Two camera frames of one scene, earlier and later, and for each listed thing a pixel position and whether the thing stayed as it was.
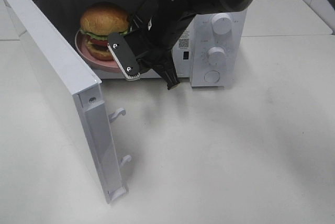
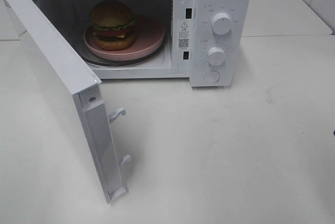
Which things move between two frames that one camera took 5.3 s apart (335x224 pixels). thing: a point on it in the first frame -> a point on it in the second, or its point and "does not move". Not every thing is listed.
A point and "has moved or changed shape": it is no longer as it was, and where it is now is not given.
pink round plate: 81,40 -> 150,34
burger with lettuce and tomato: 97,21 has moved or changed shape
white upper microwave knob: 221,23 does not move
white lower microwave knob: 216,56 does not move
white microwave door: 52,99 does not move
